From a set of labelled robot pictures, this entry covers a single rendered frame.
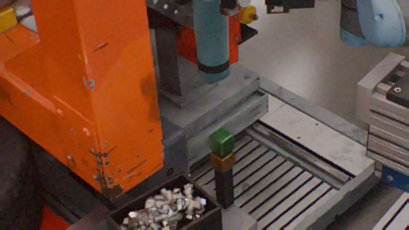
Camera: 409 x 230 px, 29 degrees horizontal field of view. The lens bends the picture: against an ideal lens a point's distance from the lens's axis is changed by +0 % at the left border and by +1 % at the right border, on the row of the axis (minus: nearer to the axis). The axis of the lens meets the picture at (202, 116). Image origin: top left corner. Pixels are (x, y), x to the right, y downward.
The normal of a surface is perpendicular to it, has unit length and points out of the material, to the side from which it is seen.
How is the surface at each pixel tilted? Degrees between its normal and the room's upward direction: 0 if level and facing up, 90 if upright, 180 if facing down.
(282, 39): 0
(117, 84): 90
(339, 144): 0
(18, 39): 0
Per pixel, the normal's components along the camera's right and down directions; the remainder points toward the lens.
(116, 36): 0.69, 0.43
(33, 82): -0.72, 0.48
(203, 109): -0.06, -0.77
